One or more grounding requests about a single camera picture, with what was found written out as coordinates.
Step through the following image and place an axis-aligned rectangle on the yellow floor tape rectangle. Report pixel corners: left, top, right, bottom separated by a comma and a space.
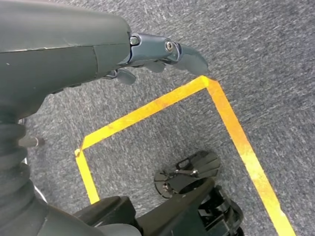
74, 75, 297, 236

